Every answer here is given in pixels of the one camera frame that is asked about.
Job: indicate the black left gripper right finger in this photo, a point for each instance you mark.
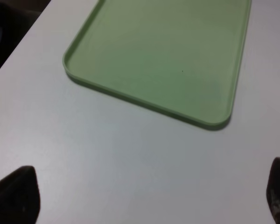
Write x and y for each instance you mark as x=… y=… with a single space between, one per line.
x=273 y=190

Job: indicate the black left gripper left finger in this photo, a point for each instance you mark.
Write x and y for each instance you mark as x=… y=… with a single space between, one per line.
x=19 y=197

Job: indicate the green plastic tray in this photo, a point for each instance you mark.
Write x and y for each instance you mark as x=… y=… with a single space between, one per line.
x=180 y=58

